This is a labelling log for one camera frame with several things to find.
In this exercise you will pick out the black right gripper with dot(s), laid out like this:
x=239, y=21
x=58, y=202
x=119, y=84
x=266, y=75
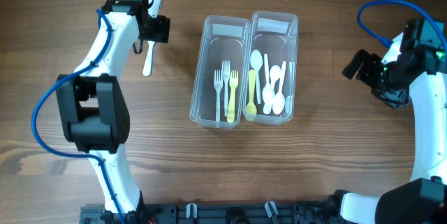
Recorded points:
x=371, y=61

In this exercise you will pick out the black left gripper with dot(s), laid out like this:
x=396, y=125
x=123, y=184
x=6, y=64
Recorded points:
x=163, y=31

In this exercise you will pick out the white plastic fork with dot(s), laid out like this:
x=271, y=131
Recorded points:
x=218, y=84
x=226, y=78

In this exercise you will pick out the white spoon handle up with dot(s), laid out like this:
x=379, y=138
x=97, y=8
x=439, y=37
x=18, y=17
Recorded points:
x=268, y=93

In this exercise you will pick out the yellow plastic fork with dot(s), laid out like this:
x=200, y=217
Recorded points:
x=233, y=82

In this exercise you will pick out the yellow plastic spoon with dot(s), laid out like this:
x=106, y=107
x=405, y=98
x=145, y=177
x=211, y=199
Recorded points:
x=251, y=107

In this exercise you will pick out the light blue plastic fork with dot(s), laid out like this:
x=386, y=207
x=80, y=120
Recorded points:
x=147, y=68

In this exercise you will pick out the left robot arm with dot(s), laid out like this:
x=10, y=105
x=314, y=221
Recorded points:
x=92, y=108

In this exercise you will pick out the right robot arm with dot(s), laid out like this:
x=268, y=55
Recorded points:
x=413, y=71

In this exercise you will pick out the clear plastic container right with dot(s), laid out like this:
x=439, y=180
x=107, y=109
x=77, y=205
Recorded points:
x=273, y=56

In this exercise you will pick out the clear plastic container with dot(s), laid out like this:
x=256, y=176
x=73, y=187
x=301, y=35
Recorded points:
x=221, y=71
x=273, y=56

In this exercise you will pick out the clear plastic container left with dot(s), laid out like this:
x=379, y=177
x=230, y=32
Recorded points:
x=221, y=71

